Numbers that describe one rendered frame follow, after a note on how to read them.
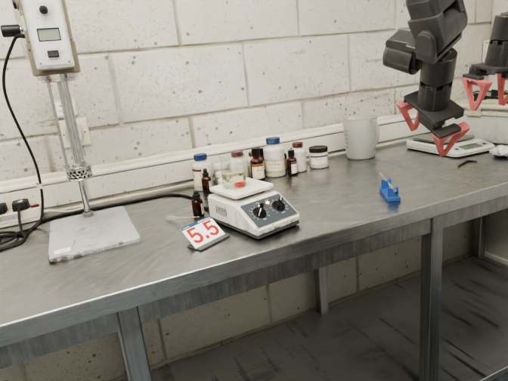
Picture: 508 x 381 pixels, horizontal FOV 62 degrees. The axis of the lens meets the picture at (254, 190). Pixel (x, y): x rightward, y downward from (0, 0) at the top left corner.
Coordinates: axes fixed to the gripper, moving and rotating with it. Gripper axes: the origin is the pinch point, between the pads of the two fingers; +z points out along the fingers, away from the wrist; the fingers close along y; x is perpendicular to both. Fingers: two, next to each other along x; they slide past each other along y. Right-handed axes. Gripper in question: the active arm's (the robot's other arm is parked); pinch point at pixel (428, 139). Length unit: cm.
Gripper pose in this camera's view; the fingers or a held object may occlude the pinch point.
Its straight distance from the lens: 95.3
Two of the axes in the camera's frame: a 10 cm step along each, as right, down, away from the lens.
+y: 3.4, 6.3, -7.0
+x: 9.2, -3.7, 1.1
